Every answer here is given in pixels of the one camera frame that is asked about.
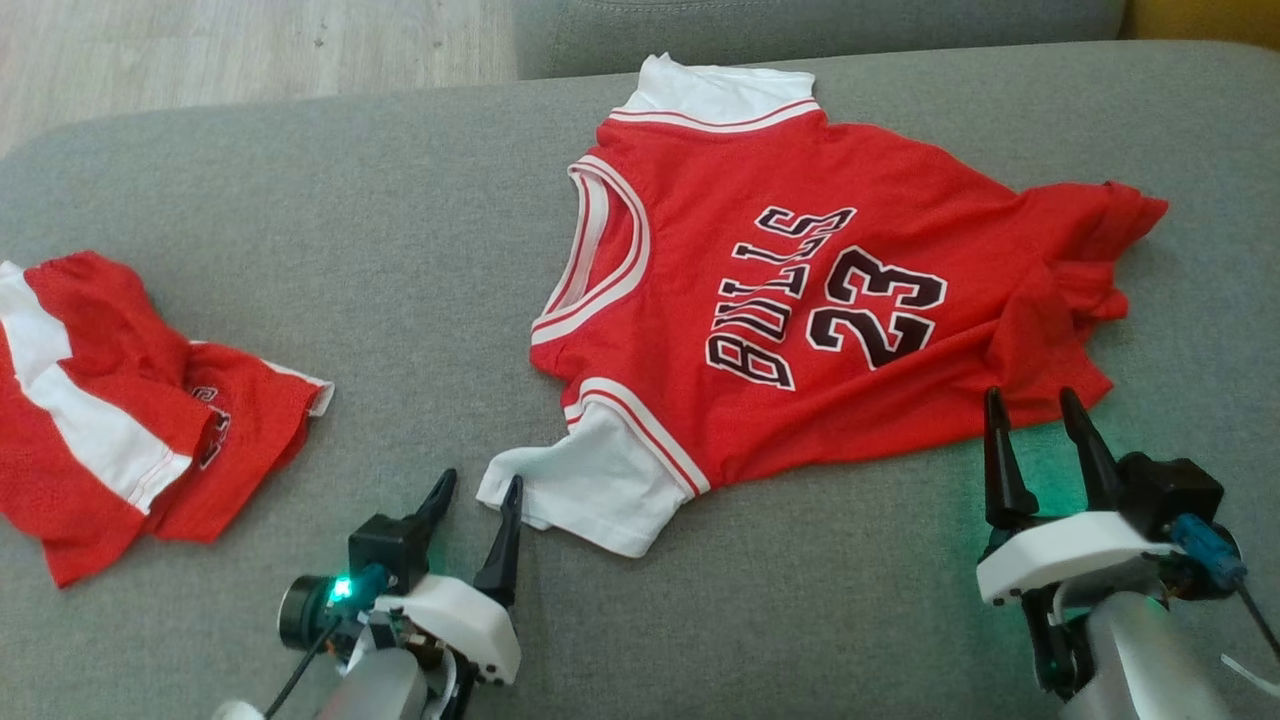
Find red Bulls jersey white sleeves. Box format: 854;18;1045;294
476;53;1169;558

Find grey sofa back cushion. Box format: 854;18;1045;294
512;0;1129;81

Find black left cable blue plug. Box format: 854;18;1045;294
262;563;393;720

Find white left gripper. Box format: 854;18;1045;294
350;468;524;720

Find yellow cushion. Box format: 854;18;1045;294
1125;0;1280;51

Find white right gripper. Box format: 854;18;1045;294
977;388;1181;698

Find grey sofa seat cushion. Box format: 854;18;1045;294
0;40;1280;720

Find red shorts white stripe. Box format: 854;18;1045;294
0;250;335;589

